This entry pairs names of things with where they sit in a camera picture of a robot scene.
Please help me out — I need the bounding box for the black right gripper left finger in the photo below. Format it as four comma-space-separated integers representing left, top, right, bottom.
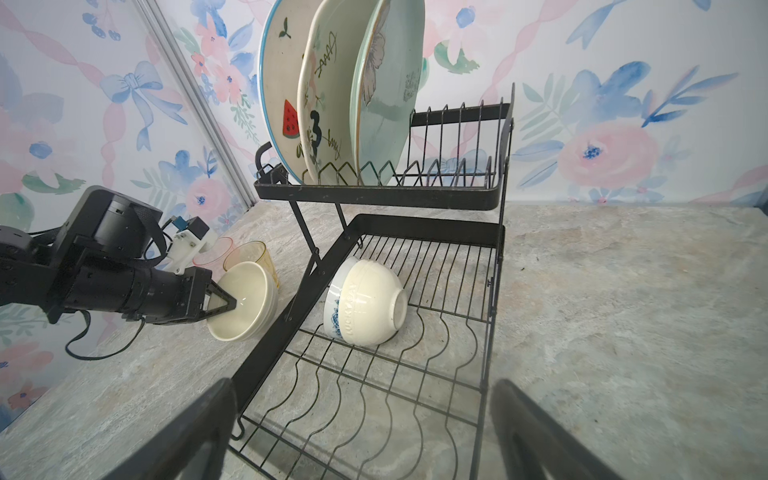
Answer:
106, 378, 237, 479

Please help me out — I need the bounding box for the cream ribbed bowl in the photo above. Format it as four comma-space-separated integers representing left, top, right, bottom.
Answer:
206, 262, 278, 342
338, 260, 408, 347

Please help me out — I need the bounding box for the black wire dish rack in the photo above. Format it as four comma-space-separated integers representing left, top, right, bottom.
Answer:
229, 98, 515, 479

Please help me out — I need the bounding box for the yellow glass cup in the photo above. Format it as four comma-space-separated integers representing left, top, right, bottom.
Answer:
223, 241, 280, 287

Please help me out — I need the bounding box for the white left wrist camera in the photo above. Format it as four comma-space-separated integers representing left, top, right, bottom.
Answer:
160, 216, 218, 275

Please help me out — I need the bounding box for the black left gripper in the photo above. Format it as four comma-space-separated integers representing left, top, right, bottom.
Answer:
140, 267, 238, 325

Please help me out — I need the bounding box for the green plate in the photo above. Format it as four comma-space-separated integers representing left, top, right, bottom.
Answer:
350, 0, 425, 186

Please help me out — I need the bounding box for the white plate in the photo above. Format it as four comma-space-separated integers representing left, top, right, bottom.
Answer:
258, 0, 321, 184

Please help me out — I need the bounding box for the pink glass cup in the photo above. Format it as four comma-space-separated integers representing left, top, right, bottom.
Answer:
193, 236, 235, 281

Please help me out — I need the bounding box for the cream plate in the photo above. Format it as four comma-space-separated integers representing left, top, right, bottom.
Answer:
297, 1, 387, 186

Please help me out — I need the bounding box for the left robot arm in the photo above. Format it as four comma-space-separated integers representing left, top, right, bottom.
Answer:
1, 186, 237, 325

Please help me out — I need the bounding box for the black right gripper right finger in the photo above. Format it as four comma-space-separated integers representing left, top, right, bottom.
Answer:
490, 379, 621, 480

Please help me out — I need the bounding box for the blue floral bowl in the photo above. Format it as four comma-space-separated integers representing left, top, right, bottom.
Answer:
323, 259, 353, 340

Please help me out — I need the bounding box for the aluminium corner post left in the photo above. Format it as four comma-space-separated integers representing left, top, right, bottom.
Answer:
133, 0, 258, 209

